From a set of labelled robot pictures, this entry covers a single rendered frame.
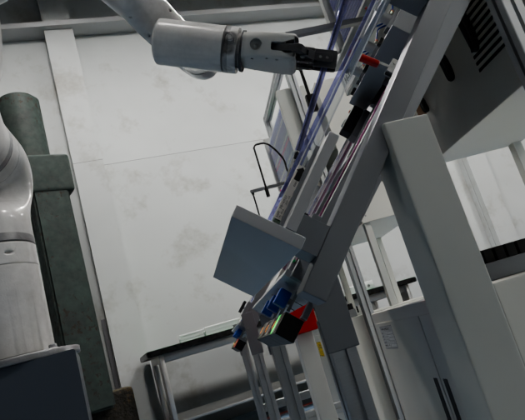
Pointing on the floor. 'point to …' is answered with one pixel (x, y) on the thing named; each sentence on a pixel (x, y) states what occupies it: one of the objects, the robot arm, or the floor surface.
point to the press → (63, 257)
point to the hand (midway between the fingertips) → (325, 60)
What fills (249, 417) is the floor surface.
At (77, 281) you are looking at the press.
